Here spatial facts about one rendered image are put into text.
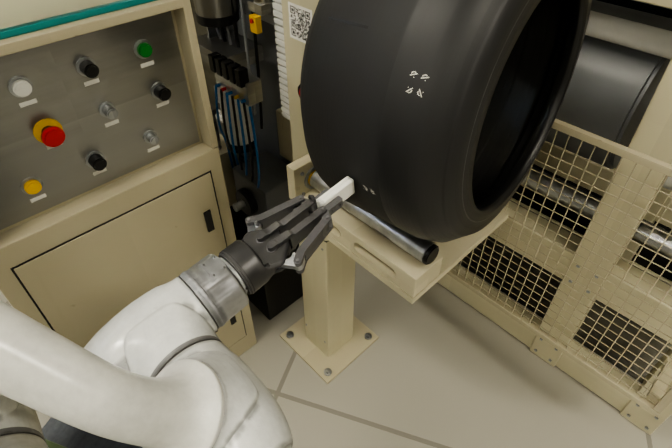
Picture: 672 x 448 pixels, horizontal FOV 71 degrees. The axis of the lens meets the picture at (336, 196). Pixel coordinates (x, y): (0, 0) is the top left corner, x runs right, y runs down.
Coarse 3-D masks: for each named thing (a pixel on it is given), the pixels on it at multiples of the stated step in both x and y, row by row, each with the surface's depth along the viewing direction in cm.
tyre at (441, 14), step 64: (320, 0) 72; (384, 0) 63; (448, 0) 58; (512, 0) 58; (576, 0) 81; (320, 64) 69; (384, 64) 62; (448, 64) 59; (512, 64) 106; (320, 128) 73; (384, 128) 65; (448, 128) 62; (512, 128) 107; (384, 192) 72; (448, 192) 68; (512, 192) 94
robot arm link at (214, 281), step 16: (208, 256) 64; (192, 272) 62; (208, 272) 62; (224, 272) 62; (192, 288) 60; (208, 288) 60; (224, 288) 61; (240, 288) 62; (208, 304) 60; (224, 304) 61; (240, 304) 63; (224, 320) 62
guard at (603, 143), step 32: (576, 128) 108; (640, 160) 100; (512, 224) 134; (512, 256) 140; (640, 256) 111; (480, 288) 157; (608, 320) 126; (640, 320) 119; (640, 352) 123; (640, 384) 128
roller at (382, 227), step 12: (312, 180) 108; (348, 204) 102; (360, 216) 100; (372, 216) 98; (384, 228) 96; (396, 228) 94; (396, 240) 94; (408, 240) 92; (420, 240) 92; (408, 252) 93; (420, 252) 91; (432, 252) 90
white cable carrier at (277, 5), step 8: (280, 0) 100; (280, 8) 102; (280, 16) 103; (280, 24) 104; (280, 32) 106; (280, 40) 107; (280, 48) 108; (280, 56) 110; (280, 64) 112; (280, 72) 113; (280, 80) 114; (280, 96) 118; (288, 104) 117; (288, 112) 118
